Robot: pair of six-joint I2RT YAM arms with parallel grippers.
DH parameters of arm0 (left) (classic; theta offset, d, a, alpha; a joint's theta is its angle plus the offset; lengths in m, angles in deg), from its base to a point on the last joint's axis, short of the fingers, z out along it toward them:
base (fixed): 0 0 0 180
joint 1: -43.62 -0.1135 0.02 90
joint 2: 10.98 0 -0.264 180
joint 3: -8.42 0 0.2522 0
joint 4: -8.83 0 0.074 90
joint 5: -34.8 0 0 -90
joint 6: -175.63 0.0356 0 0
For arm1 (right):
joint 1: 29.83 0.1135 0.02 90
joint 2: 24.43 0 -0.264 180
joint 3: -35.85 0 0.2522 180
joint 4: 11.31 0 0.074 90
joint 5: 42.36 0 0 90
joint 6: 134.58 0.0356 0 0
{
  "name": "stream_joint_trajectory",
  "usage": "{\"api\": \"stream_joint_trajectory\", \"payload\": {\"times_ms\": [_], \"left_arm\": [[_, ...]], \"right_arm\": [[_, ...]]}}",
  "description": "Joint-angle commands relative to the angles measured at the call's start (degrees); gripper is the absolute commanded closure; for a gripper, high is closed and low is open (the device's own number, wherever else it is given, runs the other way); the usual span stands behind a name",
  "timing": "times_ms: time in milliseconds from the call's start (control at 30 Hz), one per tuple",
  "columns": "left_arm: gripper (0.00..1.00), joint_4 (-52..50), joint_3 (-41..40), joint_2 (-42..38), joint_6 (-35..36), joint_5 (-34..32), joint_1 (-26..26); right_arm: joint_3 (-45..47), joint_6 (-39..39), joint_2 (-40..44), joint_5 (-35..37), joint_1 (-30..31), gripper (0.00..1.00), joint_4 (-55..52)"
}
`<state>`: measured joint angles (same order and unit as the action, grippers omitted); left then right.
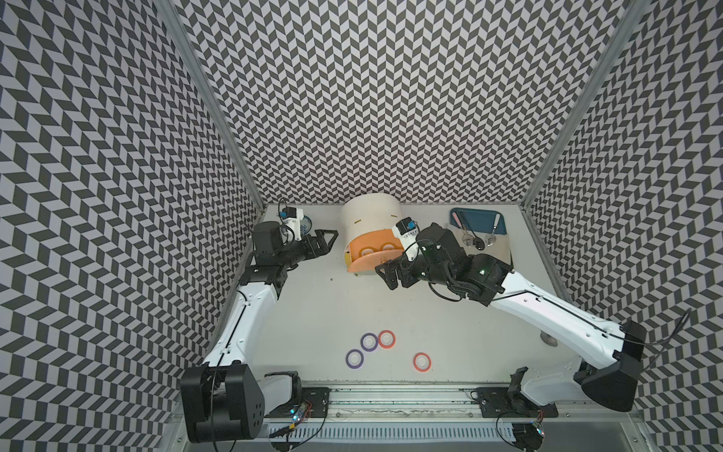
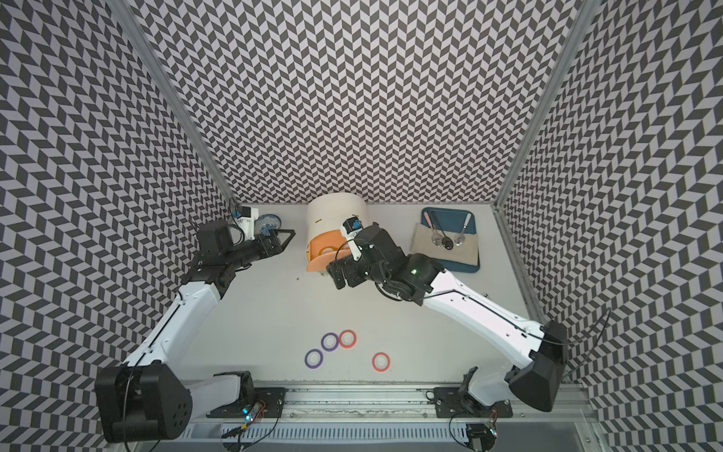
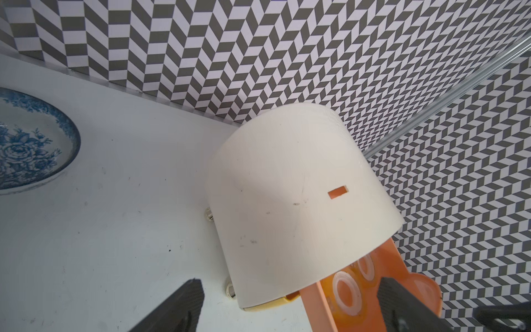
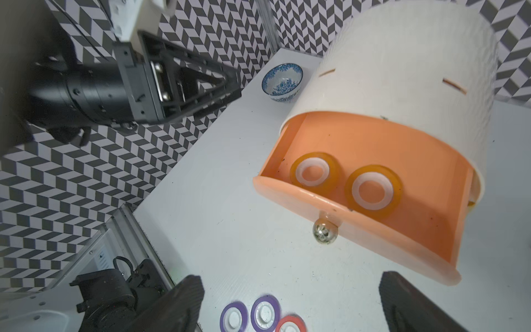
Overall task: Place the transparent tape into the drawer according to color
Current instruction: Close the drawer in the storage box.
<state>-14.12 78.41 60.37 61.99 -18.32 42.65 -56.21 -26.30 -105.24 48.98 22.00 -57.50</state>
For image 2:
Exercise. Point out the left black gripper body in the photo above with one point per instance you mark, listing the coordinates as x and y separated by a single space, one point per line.
258 249

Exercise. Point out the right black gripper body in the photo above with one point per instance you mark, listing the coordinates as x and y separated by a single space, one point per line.
360 271

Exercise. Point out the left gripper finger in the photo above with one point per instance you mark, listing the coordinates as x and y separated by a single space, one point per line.
289 238
285 232

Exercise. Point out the white round drawer cabinet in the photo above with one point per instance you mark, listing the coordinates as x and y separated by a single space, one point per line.
328 212

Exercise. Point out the orange top drawer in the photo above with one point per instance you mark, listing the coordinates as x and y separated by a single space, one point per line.
319 263

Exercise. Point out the red tape roll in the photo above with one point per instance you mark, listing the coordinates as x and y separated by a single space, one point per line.
381 362
347 339

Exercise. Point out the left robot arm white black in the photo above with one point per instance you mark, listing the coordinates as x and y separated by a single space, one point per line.
142 399

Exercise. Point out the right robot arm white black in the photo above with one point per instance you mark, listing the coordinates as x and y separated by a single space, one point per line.
537 353

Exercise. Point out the purple tape roll right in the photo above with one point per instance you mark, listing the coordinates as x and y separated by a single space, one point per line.
330 342

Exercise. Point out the purple tape roll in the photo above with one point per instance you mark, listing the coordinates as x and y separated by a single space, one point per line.
314 358
330 342

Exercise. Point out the purple tape roll left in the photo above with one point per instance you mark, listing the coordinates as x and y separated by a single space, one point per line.
314 358

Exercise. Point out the blue white ceramic bowl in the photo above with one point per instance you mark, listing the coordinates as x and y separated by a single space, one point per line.
267 223

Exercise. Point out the black spoon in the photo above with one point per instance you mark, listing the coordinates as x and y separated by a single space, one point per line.
447 242

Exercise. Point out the beige cloth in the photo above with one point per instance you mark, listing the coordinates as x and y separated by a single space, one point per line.
466 254

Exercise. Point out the teal tray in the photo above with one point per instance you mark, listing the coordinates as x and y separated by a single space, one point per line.
451 221

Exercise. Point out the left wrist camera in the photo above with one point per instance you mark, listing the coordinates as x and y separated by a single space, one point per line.
245 218

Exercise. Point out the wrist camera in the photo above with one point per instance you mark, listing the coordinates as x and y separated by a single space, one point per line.
245 218
350 229

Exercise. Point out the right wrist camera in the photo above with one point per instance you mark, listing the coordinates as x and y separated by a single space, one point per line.
350 229

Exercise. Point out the pink handled spoon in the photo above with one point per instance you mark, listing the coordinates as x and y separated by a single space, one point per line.
436 237

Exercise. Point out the grey handled spoon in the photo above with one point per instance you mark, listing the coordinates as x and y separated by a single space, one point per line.
460 237

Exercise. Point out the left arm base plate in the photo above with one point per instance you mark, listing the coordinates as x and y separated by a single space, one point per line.
269 401

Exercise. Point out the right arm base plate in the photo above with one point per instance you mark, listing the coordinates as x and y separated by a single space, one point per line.
449 401

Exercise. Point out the aluminium front rail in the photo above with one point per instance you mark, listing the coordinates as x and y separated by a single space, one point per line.
402 403

